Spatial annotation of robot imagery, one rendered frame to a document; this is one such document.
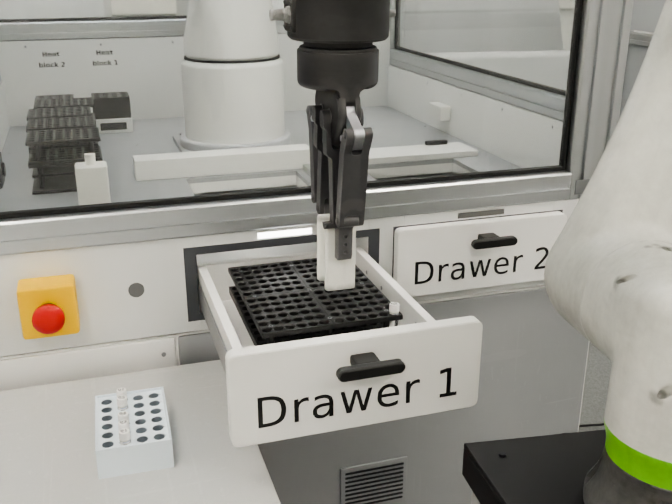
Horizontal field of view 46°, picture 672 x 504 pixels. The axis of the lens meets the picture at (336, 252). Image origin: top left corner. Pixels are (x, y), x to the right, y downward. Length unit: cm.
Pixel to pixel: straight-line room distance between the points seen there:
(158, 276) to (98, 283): 8
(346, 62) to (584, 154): 69
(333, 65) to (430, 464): 88
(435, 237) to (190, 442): 48
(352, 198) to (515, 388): 77
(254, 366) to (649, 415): 38
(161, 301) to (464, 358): 46
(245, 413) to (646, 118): 51
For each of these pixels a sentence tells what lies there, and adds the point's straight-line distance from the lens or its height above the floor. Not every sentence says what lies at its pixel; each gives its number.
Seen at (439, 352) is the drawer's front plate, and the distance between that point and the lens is 90.
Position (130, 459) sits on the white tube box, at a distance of 96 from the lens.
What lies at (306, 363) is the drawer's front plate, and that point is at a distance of 85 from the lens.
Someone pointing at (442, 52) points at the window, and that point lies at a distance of 120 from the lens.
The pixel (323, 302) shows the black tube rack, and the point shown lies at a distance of 102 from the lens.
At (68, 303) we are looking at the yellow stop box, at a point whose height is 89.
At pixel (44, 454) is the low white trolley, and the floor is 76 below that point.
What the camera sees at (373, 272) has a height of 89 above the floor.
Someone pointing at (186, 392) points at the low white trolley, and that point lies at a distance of 111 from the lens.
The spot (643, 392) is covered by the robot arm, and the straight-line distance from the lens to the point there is 76.
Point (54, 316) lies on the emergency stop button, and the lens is 108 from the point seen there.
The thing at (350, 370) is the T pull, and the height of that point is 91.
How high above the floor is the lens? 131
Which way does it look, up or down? 20 degrees down
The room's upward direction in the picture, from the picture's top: straight up
